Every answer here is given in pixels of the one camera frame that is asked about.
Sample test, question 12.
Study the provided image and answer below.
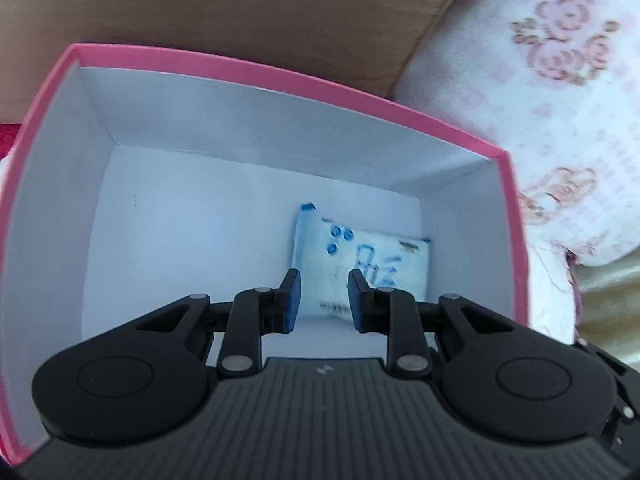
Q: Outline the beige curtain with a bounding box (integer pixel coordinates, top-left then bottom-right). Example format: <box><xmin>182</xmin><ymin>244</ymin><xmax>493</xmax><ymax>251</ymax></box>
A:
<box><xmin>576</xmin><ymin>249</ymin><xmax>640</xmax><ymax>370</ymax></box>

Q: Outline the bear print blanket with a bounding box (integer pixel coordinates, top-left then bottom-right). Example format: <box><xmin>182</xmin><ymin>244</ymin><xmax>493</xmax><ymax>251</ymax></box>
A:
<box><xmin>1</xmin><ymin>116</ymin><xmax>575</xmax><ymax>344</ymax></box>

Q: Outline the pink cardboard box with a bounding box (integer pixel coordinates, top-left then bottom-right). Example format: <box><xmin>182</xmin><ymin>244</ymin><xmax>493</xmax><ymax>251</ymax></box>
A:
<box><xmin>1</xmin><ymin>44</ymin><xmax>529</xmax><ymax>465</ymax></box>

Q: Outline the pink patterned pillow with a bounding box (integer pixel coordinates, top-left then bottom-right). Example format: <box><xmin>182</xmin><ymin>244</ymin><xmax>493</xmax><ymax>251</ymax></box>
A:
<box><xmin>395</xmin><ymin>0</ymin><xmax>639</xmax><ymax>266</ymax></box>

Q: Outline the blue tissue pack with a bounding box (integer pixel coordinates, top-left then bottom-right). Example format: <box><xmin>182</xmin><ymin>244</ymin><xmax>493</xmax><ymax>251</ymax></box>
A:
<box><xmin>292</xmin><ymin>203</ymin><xmax>431</xmax><ymax>321</ymax></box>

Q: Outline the brown cushion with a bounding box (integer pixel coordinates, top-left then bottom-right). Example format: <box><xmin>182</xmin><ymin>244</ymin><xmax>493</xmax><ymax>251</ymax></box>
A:
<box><xmin>1</xmin><ymin>0</ymin><xmax>454</xmax><ymax>124</ymax></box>

